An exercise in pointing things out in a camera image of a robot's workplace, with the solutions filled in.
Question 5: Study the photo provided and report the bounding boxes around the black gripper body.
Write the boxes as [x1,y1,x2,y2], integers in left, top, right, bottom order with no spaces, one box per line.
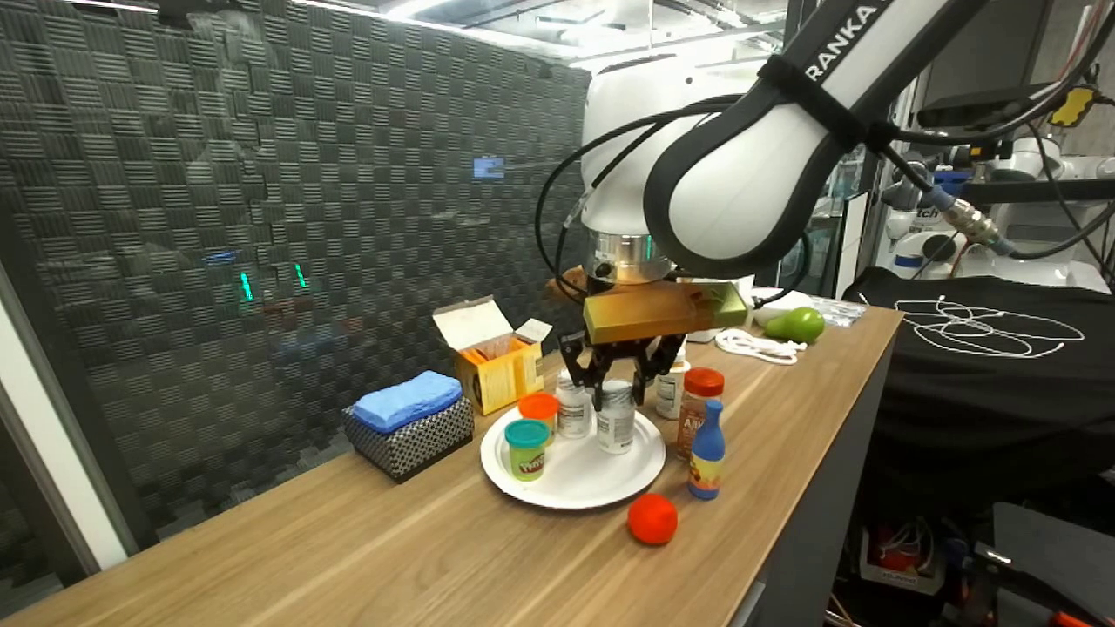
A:
[578,330,681,366]

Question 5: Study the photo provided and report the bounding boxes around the white bottle green label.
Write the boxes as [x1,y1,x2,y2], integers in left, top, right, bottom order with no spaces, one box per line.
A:
[646,366,689,427]

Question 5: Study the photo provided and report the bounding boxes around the white bottle blue label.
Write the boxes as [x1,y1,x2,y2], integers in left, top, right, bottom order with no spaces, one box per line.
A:
[591,378,642,458]

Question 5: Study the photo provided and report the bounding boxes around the yellow tub orange lid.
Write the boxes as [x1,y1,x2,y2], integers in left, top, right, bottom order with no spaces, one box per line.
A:
[516,391,565,436]

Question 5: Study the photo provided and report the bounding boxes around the spice jar orange lid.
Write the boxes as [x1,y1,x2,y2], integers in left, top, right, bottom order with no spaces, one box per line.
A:
[674,366,731,464]

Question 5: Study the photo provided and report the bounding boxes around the brown moose plush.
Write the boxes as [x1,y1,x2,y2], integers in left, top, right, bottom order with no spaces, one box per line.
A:
[543,263,588,308]

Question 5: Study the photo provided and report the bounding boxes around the yellow open carton box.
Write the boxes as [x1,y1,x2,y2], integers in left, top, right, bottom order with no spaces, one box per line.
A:
[429,293,553,417]

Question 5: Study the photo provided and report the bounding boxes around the white round plate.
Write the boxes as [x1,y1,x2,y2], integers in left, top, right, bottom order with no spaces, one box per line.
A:
[476,398,672,516]

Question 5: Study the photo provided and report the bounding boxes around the green pear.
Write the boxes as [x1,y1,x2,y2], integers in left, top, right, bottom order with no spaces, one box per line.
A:
[759,302,830,349]

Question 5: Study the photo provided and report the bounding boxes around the red ball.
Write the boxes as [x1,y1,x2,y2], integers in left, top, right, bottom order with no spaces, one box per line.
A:
[624,493,681,552]

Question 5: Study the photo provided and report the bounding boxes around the white shallow dish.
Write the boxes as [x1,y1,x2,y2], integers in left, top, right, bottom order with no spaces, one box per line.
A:
[750,285,871,334]

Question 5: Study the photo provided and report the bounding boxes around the blue box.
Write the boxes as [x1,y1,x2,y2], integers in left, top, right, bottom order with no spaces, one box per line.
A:
[342,395,476,483]

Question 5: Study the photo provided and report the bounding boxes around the white lab equipment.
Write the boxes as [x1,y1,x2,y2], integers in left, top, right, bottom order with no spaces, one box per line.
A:
[866,114,1115,295]

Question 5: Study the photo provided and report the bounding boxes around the orange items under table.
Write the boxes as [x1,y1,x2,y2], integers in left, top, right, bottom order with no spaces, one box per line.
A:
[858,521,972,598]

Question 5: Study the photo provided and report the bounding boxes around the black cloth covered table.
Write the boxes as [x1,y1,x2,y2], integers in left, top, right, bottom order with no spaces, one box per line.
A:
[844,269,1115,516]

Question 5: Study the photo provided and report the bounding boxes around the black chair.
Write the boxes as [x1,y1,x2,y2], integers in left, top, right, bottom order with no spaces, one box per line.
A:
[979,500,1115,627]

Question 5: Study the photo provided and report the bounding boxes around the yellow tag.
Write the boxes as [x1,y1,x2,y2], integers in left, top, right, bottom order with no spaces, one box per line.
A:
[1048,83,1101,134]

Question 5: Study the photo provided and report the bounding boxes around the brown wrist camera box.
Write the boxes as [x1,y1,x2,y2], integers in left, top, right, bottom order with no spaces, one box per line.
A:
[578,278,756,349]

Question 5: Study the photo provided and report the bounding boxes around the white rope coil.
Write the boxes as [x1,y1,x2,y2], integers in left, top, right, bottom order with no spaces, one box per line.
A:
[709,328,807,371]

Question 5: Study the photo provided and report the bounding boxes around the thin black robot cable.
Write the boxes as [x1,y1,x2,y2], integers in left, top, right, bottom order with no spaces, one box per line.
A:
[530,98,750,308]

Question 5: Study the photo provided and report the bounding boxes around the thin white cable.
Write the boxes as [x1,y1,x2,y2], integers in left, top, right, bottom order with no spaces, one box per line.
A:
[891,293,1091,366]

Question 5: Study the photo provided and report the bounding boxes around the thick cable metal connector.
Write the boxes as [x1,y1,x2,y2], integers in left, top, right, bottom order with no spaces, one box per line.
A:
[862,0,1115,293]

